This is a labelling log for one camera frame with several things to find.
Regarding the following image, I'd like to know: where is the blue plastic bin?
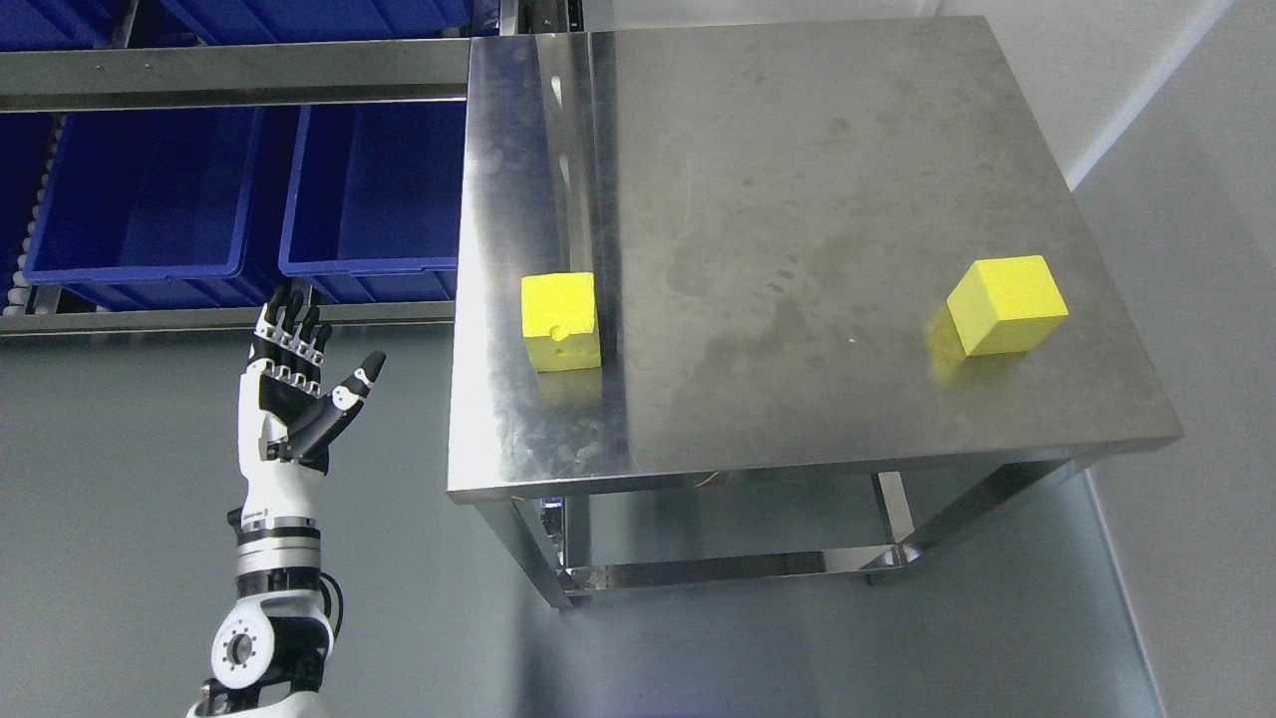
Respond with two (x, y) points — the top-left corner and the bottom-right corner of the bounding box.
(278, 102), (467, 304)
(162, 1), (473, 46)
(1, 1), (128, 54)
(24, 108), (276, 312)

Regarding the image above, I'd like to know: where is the yellow foam block with notch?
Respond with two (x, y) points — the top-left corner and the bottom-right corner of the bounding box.
(521, 272), (602, 372)

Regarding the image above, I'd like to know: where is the stainless steel table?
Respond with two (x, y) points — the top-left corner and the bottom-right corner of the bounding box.
(447, 17), (1183, 608)

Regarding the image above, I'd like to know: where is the metal shelf rack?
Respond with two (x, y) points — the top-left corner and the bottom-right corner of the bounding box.
(1, 1), (586, 339)

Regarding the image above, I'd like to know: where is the yellow foam cube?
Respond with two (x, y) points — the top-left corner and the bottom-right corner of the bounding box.
(946, 255), (1071, 356)

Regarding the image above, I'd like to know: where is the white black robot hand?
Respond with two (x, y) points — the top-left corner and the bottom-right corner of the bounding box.
(236, 281), (387, 533)

